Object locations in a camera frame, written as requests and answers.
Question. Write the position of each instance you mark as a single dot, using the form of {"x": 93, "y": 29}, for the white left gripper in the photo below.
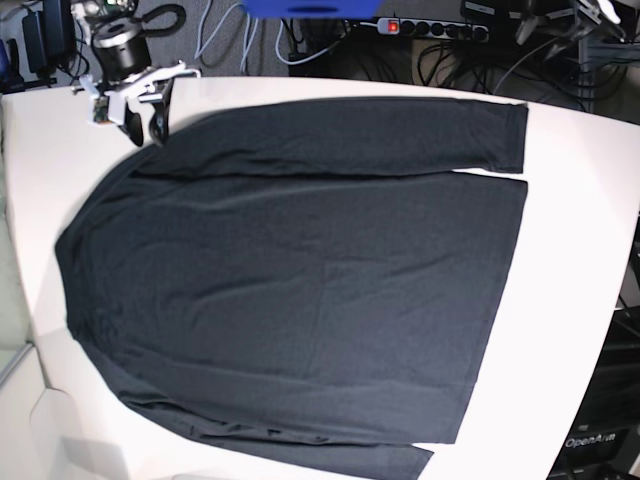
{"x": 587, "y": 17}

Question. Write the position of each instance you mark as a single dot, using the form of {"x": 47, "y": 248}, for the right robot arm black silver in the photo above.
{"x": 118, "y": 40}

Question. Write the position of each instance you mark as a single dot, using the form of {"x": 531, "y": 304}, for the white power strip red switch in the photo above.
{"x": 432, "y": 29}

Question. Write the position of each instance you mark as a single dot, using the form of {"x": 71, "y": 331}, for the black OpenArm case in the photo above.
{"x": 603, "y": 441}

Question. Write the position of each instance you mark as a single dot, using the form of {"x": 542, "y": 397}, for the blue box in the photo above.
{"x": 357, "y": 9}

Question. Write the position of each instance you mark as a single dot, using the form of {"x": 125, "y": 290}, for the dark grey long-sleeve T-shirt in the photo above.
{"x": 310, "y": 282}

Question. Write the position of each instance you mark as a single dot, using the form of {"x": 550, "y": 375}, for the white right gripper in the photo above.
{"x": 110, "y": 105}

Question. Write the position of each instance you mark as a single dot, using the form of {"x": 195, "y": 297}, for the black equipment on floor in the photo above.
{"x": 49, "y": 37}

